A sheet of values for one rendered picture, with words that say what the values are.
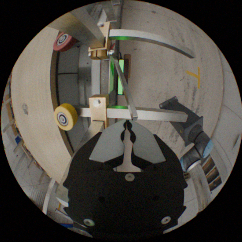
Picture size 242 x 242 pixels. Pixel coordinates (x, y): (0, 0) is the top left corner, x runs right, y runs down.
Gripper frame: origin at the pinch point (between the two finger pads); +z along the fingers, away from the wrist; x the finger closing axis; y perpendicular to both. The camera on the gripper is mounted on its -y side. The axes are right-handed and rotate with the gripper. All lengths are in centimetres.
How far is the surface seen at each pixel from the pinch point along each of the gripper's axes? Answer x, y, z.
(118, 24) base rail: -5.0, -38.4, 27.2
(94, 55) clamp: -8.6, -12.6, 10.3
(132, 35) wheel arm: 1.0, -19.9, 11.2
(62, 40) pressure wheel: -17.9, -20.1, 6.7
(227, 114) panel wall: 262, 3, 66
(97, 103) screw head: -7.5, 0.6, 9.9
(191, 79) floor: 102, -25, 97
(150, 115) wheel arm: 7.5, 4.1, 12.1
